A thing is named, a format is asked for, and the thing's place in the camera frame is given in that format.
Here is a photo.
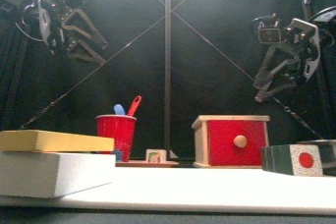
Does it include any white cutting board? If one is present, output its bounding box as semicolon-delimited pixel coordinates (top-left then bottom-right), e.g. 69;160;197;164
0;166;336;217

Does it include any blue toy utensil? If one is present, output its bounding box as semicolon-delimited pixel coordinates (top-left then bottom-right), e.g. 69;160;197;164
113;103;126;117

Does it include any red drawer with wooden knob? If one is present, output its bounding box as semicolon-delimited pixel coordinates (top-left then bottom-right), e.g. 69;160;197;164
206;120;269;167

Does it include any maki roll toy red centre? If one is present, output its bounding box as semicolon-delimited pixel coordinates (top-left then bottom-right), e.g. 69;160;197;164
260;143;325;178

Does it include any wooden drawer box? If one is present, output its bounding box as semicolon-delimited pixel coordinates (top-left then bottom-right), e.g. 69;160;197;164
190;114;272;170

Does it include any red plastic cup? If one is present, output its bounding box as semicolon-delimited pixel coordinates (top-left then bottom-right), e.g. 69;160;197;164
94;114;137;163

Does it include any yellow egg toy block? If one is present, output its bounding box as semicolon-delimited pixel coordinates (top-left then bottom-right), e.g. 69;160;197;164
0;129;117;153

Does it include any small wooden plate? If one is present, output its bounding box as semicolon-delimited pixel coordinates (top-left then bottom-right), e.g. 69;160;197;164
114;159;181;169

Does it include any white rice toy block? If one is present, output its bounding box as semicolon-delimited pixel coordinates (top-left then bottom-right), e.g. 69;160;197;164
0;150;118;199

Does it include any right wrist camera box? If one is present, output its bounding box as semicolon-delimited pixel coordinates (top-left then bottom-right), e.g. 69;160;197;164
256;14;284;45

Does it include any vertical metal frame pole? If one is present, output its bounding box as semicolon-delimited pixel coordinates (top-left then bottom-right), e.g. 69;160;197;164
162;0;173;159

